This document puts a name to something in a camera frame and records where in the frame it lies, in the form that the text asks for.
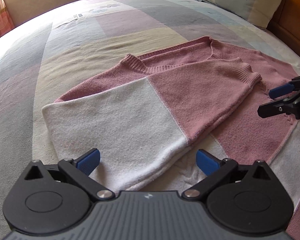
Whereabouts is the pink and white knit sweater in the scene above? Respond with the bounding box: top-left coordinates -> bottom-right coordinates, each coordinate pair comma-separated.
42,36 -> 300,239

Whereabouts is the pastel patchwork bed sheet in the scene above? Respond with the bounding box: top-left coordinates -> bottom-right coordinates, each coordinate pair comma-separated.
0,0 -> 300,239

